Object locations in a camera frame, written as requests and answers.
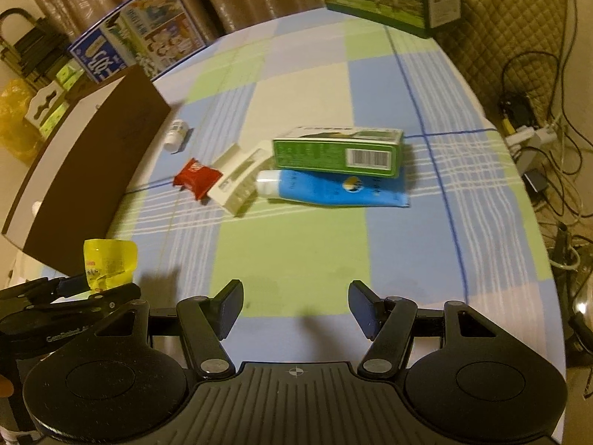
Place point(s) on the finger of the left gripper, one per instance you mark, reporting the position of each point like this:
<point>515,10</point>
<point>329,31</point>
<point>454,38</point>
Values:
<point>42,291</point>
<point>76,315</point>

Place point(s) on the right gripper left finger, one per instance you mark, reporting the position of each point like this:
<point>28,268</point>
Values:
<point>204,323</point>

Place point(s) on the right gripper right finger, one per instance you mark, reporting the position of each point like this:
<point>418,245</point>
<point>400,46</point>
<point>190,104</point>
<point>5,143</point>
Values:
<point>388,323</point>

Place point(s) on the yellow snack pouch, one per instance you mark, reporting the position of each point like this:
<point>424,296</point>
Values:
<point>109,263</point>

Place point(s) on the red candy packet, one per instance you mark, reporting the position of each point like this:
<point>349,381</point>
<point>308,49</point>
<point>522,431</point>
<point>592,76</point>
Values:
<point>197,178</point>

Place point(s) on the blue hand cream tube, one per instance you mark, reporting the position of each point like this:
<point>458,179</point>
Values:
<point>332,190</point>

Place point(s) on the white plastic clip holder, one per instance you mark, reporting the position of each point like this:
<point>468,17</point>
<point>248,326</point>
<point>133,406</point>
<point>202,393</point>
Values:
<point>239,169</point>

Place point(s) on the green medicine box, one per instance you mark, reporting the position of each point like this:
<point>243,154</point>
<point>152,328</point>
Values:
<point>372,152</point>

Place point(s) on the person's left hand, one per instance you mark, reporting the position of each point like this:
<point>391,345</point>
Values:
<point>6,388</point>

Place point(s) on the checked blue green tablecloth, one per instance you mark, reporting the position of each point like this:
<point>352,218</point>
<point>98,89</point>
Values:
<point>469,234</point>

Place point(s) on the brown cardboard storage box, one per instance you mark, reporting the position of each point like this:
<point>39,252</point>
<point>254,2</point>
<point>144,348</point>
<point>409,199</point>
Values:
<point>74,186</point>

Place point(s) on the cardboard box with green tissues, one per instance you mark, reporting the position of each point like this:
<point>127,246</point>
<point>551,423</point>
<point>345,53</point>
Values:
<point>49,105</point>

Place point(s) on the yellow plastic bag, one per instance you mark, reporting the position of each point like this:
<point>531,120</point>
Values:
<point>19,137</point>

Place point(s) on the small white pill bottle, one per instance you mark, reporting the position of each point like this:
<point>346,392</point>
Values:
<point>175,136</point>

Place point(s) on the white power strip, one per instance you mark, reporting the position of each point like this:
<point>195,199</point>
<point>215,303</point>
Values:
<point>531,137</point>

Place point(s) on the black folding rack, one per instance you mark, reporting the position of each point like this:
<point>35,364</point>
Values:
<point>39,54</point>

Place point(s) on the dark blue milk carton box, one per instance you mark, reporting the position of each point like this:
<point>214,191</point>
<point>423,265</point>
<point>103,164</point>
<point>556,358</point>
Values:
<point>155,35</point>

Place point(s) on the quilted beige chair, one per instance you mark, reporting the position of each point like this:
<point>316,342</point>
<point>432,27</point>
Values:
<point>508,46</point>

